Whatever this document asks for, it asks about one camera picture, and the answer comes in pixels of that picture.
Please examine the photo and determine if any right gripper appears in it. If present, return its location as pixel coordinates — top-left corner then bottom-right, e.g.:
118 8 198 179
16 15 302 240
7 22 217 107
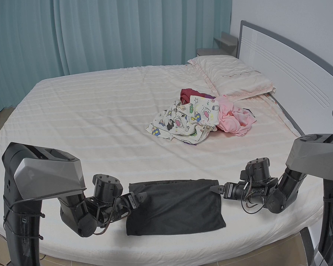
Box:
209 182 246 201

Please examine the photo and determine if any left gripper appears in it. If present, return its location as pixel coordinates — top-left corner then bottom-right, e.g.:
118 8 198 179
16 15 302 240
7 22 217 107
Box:
117 191 148 213

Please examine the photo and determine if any black T-shirt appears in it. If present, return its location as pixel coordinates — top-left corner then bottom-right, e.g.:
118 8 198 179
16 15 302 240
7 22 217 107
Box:
126 179 226 236

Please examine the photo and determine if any bed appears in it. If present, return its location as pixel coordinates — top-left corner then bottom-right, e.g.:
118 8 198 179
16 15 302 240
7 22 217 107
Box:
0 20 333 262

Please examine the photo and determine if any pink garment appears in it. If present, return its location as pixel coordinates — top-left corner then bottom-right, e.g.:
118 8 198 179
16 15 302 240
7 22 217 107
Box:
216 94 257 136

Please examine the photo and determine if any white printed garment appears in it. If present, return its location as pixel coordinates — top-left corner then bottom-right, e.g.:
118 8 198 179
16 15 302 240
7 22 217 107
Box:
146 95 221 145

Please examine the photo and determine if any dark red garment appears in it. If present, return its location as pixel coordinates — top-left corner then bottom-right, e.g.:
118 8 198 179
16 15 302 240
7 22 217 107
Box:
180 88 208 105

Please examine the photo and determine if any cream pillow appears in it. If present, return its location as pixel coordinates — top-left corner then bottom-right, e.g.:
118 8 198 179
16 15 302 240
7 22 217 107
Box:
187 55 276 101

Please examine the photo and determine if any grey bedside table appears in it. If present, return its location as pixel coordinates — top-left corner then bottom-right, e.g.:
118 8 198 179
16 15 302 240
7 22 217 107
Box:
196 32 239 57

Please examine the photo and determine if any blue-green curtain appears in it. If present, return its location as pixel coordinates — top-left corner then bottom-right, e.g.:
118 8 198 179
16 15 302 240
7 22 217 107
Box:
0 0 233 111

